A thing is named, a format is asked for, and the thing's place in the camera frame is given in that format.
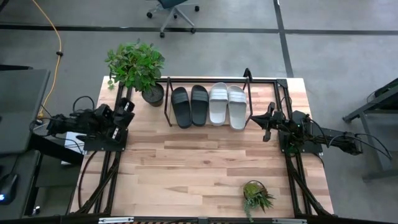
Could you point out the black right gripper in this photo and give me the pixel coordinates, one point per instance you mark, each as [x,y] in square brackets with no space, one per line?
[280,121]

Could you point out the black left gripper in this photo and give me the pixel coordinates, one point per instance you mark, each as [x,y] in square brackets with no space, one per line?
[113,130]

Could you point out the light grey rubber slide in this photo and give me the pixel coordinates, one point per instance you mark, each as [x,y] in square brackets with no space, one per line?
[237,109]
[218,109]

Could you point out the black rubber slide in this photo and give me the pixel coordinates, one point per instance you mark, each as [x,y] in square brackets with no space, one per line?
[181,109]
[199,107]

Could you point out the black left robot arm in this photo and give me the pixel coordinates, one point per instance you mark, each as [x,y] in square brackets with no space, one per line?
[71,124]

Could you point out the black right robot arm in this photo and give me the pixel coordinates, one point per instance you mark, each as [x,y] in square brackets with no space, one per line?
[326,140]

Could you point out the leafy green plant black pot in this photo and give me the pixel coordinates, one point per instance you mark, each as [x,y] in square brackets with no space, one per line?
[136,65]

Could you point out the small succulent in black pot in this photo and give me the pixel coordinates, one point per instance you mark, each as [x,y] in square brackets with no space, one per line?
[253,191]

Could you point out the dark grey desk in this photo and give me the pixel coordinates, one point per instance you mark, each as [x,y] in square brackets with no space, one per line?
[21,109]

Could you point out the black metal stand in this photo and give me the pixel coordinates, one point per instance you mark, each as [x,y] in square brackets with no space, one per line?
[374,146]

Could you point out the grey legged office chair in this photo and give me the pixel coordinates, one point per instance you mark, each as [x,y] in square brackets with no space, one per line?
[169,3]

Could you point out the black computer mouse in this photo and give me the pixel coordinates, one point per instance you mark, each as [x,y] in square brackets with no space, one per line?
[7,188]

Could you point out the black metal table frame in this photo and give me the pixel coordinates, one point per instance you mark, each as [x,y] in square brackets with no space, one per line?
[281,82]

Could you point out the wooden shelf with black frame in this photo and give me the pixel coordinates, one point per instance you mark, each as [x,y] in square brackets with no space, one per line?
[247,74]

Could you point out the silver metal bracket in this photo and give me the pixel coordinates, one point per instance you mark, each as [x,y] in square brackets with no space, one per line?
[289,221]
[116,220]

